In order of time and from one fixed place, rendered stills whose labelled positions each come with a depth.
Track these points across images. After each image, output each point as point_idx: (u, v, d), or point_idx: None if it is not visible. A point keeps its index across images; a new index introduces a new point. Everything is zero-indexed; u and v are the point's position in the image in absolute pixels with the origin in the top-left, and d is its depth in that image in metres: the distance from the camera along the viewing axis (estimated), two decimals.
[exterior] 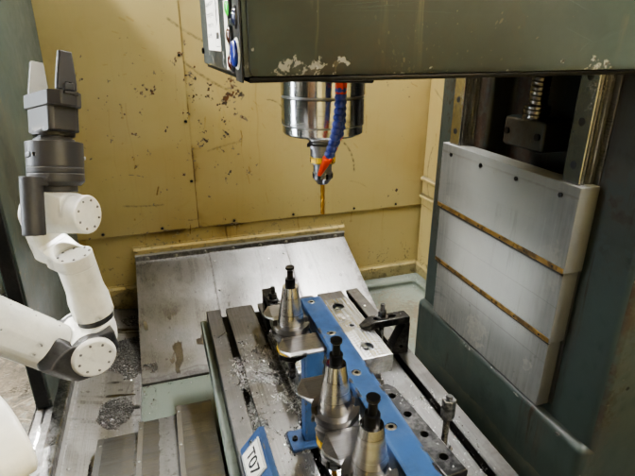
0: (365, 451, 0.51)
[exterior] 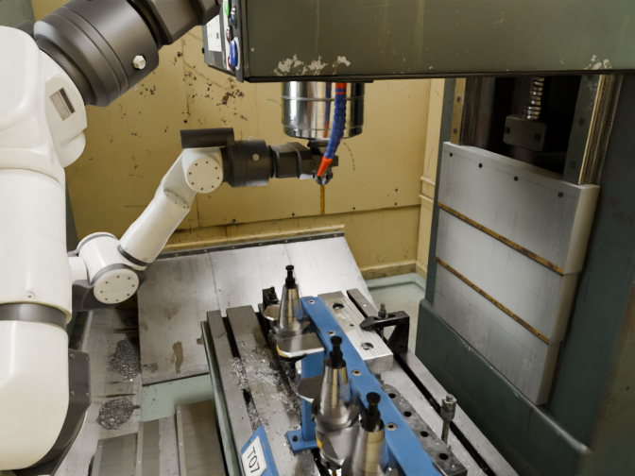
0: (365, 451, 0.51)
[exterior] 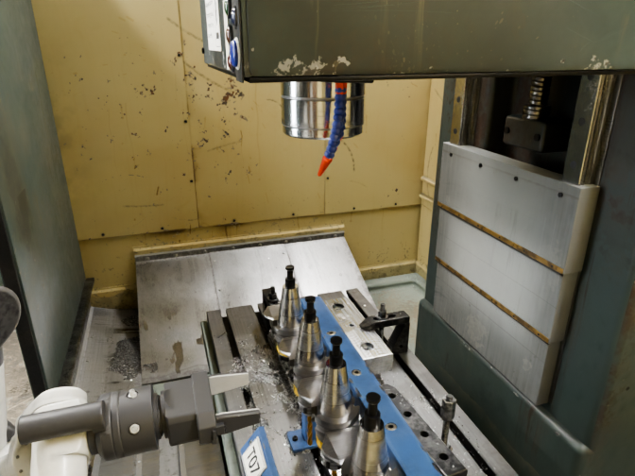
0: (365, 451, 0.51)
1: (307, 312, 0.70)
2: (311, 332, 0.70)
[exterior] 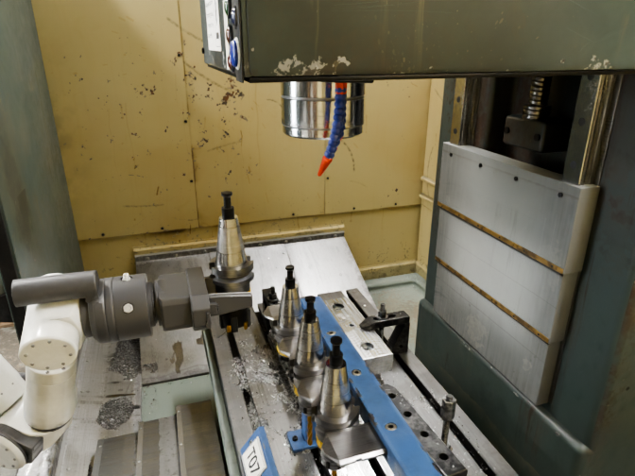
0: (222, 237, 0.67)
1: (307, 312, 0.70)
2: (311, 332, 0.70)
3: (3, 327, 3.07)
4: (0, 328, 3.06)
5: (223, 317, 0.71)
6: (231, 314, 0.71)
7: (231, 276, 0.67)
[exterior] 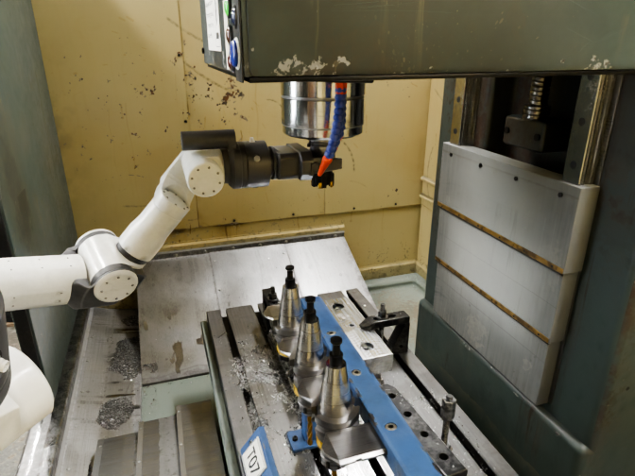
0: None
1: (307, 312, 0.70)
2: (311, 332, 0.70)
3: None
4: None
5: (316, 177, 0.97)
6: (321, 173, 0.97)
7: (326, 141, 0.93)
